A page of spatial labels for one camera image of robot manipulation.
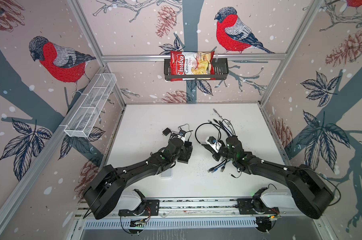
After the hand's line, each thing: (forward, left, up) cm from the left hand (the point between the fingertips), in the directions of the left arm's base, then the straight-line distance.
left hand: (185, 144), depth 84 cm
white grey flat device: (-14, +11, -9) cm, 19 cm away
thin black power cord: (+16, -4, -12) cm, 20 cm away
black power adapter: (+17, +13, -11) cm, 24 cm away
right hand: (-1, -12, -2) cm, 12 cm away
